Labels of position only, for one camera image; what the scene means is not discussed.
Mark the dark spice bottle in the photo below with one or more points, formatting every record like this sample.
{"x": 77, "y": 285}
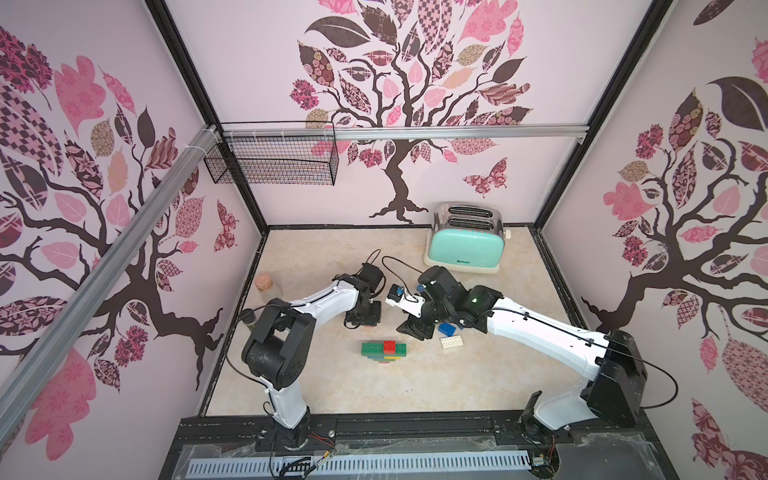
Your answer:
{"x": 248, "y": 317}

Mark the black enclosure corner post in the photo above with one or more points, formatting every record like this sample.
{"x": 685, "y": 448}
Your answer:
{"x": 636, "y": 51}

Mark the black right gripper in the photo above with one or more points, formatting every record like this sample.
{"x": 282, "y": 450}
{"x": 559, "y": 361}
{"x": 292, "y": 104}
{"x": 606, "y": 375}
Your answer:
{"x": 420, "y": 321}

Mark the mint green Belinee toaster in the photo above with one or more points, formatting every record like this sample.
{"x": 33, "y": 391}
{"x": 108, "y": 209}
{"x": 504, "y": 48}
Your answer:
{"x": 466, "y": 238}

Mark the green long brick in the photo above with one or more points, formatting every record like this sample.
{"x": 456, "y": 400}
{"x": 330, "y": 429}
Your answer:
{"x": 372, "y": 349}

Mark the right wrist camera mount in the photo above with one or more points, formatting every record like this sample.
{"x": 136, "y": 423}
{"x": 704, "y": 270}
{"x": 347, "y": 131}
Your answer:
{"x": 411, "y": 304}

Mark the aluminium rail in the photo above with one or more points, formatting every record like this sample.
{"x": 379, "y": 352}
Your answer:
{"x": 463, "y": 132}
{"x": 26, "y": 382}

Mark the white brick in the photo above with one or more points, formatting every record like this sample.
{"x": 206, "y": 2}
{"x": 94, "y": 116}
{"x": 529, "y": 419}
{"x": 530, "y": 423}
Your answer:
{"x": 451, "y": 342}

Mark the small red brick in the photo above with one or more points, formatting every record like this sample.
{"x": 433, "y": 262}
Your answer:
{"x": 389, "y": 348}

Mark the pink lidded glass jar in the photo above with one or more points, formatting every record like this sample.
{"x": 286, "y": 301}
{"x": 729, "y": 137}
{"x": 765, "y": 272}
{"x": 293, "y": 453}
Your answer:
{"x": 266, "y": 288}

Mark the white slotted cable duct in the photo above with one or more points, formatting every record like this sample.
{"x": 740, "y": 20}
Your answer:
{"x": 358, "y": 465}

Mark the aluminium rail back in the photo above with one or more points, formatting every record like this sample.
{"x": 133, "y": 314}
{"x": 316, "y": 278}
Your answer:
{"x": 463, "y": 132}

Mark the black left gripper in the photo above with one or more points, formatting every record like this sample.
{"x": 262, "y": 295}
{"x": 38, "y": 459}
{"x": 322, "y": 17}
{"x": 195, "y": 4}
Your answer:
{"x": 374, "y": 320}

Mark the blue square brick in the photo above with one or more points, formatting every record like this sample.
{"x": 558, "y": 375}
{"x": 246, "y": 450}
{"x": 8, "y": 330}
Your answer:
{"x": 446, "y": 329}

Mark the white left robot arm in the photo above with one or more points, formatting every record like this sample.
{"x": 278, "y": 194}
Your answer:
{"x": 281, "y": 333}

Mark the aluminium rail left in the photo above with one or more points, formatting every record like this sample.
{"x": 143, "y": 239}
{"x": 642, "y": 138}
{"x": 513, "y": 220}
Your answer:
{"x": 26, "y": 382}

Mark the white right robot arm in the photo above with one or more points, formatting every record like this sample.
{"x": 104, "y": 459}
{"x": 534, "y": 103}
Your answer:
{"x": 613, "y": 374}

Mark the black wire basket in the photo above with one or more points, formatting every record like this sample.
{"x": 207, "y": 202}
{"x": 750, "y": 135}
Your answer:
{"x": 302, "y": 153}

